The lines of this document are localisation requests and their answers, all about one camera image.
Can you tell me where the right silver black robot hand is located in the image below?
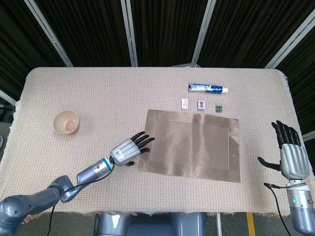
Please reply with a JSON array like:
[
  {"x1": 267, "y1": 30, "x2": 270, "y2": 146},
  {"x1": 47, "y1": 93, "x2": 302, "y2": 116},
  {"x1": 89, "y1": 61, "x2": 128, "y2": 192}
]
[{"x1": 257, "y1": 120, "x2": 310, "y2": 181}]

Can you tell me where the grey robot torso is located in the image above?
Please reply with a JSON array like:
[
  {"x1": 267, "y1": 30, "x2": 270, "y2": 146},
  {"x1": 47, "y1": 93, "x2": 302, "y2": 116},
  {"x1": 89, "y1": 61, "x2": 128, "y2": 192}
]
[{"x1": 94, "y1": 212, "x2": 222, "y2": 236}]

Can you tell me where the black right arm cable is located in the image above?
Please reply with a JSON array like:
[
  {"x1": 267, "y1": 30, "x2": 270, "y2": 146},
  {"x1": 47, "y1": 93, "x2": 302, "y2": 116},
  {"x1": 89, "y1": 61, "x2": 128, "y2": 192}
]
[{"x1": 263, "y1": 182, "x2": 306, "y2": 236}]

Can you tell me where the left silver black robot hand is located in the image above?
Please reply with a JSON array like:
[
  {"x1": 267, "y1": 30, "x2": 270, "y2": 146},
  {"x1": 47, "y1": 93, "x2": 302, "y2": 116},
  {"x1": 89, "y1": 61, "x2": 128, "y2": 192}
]
[{"x1": 109, "y1": 131, "x2": 156, "y2": 167}]

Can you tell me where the brown woven placemat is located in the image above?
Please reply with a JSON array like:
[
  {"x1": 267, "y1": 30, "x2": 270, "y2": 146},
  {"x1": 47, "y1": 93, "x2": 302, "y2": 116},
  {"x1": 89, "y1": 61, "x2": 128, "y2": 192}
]
[{"x1": 137, "y1": 108, "x2": 241, "y2": 183}]

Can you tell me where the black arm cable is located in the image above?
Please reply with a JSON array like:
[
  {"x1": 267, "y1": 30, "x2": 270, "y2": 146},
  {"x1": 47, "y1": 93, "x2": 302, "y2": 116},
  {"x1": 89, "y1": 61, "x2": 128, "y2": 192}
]
[
  {"x1": 46, "y1": 167, "x2": 116, "y2": 236},
  {"x1": 263, "y1": 182, "x2": 306, "y2": 236}
]

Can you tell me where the beige plastic bowl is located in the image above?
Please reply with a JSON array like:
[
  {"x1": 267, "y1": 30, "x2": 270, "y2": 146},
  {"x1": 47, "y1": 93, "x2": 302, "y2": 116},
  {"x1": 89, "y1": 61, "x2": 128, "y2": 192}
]
[{"x1": 53, "y1": 110, "x2": 80, "y2": 135}]

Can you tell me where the dark pleated curtain panel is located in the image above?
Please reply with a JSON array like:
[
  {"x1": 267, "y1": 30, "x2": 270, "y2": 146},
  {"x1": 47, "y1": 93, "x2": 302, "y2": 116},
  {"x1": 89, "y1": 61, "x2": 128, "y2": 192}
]
[
  {"x1": 0, "y1": 0, "x2": 67, "y2": 101},
  {"x1": 198, "y1": 0, "x2": 315, "y2": 68},
  {"x1": 275, "y1": 41, "x2": 315, "y2": 136},
  {"x1": 34, "y1": 0, "x2": 132, "y2": 67},
  {"x1": 129, "y1": 0, "x2": 210, "y2": 67}
]

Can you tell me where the pink beige woven tablecloth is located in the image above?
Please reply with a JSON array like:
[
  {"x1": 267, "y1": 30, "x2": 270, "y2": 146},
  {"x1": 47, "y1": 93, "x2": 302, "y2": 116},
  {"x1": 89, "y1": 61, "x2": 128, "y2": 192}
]
[{"x1": 0, "y1": 66, "x2": 315, "y2": 218}]

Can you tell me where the black equipment pile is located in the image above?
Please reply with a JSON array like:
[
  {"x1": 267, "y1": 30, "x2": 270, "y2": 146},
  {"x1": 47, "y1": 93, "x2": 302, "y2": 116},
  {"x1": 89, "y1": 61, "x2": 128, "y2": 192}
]
[{"x1": 0, "y1": 98, "x2": 15, "y2": 123}]

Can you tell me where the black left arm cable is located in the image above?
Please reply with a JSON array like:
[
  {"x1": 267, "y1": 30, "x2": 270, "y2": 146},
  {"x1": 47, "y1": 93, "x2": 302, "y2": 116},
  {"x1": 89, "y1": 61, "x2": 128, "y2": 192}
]
[{"x1": 46, "y1": 167, "x2": 116, "y2": 236}]

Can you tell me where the blue white toothpaste tube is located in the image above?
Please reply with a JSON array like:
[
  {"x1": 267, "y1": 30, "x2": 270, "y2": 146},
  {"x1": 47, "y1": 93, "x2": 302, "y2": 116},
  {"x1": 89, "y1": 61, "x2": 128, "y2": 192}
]
[{"x1": 188, "y1": 82, "x2": 228, "y2": 94}]

